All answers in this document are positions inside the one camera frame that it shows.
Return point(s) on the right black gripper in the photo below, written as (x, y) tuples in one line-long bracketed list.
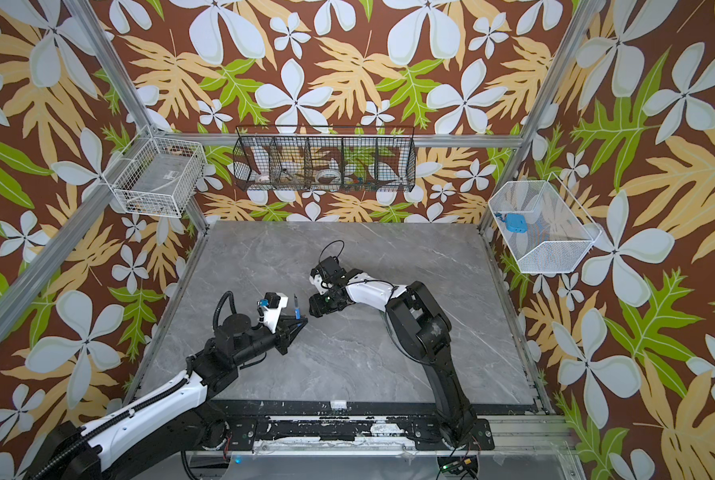
[(328, 300)]

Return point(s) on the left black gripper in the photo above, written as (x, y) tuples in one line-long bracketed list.
[(284, 335)]

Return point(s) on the blue pen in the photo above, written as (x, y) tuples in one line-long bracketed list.
[(297, 308)]

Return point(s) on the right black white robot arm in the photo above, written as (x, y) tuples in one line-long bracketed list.
[(421, 329)]

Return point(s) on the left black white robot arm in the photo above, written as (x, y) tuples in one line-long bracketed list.
[(179, 414)]

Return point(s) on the blue object in basket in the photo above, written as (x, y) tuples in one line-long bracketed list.
[(513, 222)]

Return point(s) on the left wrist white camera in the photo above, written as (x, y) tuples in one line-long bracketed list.
[(270, 310)]

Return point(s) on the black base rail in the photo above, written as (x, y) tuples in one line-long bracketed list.
[(243, 425)]

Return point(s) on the black wire basket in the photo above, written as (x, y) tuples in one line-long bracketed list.
[(325, 157)]

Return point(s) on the white wire basket left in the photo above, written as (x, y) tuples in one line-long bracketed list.
[(158, 175)]

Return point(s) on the white wire basket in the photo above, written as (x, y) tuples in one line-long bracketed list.
[(158, 175), (561, 231)]

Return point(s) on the white wire basket right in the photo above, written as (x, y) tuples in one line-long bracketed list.
[(561, 231)]

